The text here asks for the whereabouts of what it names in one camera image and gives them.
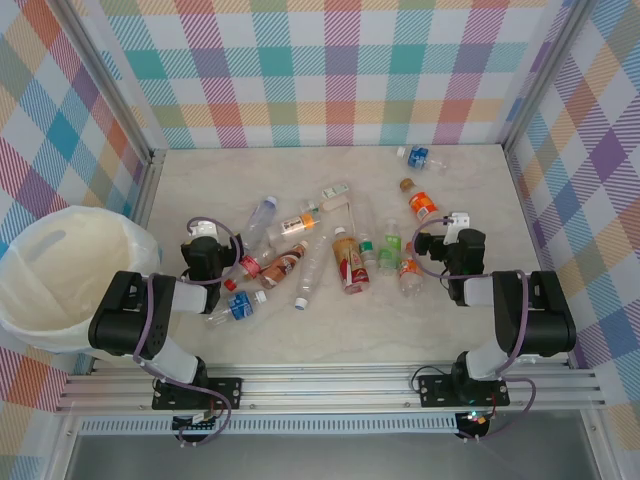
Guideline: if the red label bottle red cap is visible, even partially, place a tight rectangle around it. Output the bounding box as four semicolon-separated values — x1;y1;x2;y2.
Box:
223;247;275;293

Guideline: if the clear bottle pale blue cap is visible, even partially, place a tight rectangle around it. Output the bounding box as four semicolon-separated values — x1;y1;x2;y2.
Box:
241;195;279;252

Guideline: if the blue label bottle white cap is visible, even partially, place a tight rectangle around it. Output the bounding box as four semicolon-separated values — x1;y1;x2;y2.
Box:
396;144;450;176
202;288;270;330

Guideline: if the orange label bottle brown cap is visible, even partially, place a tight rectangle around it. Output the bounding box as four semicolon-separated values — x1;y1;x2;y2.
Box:
398;178;442;225

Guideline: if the clear bottle orange print label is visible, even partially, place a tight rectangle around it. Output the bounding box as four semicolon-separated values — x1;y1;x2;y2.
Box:
266;212;322;247

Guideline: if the clear bottle green cap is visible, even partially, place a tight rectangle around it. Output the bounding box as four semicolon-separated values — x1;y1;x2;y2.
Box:
356;230;377;267

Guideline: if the clear unlabelled bottle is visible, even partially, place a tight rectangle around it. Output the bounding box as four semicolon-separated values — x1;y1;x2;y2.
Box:
351;196;377;236

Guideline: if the large tan red label bottle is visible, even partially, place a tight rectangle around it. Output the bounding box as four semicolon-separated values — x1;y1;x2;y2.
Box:
331;226;374;297

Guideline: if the clear ribbed bottle white cap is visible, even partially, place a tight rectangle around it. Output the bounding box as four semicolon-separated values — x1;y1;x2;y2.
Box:
293;233;330;311

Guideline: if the white bin with plastic liner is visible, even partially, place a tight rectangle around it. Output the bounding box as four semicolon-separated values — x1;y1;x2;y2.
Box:
0;203;165;360

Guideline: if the grey metal panel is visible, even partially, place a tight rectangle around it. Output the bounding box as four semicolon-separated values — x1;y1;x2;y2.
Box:
64;432;601;480

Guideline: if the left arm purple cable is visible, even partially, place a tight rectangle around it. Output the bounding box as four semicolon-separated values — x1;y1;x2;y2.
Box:
132;216;246;446

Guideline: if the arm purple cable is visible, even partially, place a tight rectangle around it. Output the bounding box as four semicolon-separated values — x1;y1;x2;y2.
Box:
410;215;539;444
132;216;246;446

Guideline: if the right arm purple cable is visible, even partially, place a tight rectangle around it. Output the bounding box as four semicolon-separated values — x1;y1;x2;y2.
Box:
410;215;539;444

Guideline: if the aluminium side rail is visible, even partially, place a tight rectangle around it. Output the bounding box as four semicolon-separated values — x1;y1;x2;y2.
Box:
130;148;169;231

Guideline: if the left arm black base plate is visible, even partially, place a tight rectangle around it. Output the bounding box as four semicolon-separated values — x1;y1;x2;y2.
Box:
151;376;245;412

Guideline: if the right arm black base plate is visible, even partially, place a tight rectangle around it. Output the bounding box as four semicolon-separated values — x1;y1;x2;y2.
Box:
416;373;512;410

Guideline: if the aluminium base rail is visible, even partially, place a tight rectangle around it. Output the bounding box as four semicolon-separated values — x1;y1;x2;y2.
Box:
53;360;607;417

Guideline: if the slotted grey cable duct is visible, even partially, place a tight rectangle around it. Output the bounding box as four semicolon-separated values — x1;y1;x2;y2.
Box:
77;416;461;437

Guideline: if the aluminium frame post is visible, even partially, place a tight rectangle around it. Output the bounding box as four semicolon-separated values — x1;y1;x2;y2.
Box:
58;0;169;169
501;0;600;151

